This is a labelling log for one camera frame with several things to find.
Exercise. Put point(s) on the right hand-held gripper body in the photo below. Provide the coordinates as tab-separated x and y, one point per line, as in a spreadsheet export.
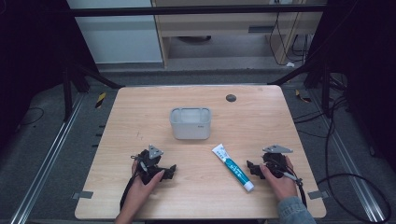
275	163

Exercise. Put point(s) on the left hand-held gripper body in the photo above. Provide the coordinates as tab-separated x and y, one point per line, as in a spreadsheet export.
148	161

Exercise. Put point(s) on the person's right hand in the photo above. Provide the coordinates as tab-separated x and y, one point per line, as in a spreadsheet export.
281	186

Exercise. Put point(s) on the person's left hand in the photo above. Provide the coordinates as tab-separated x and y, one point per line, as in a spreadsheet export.
141	189

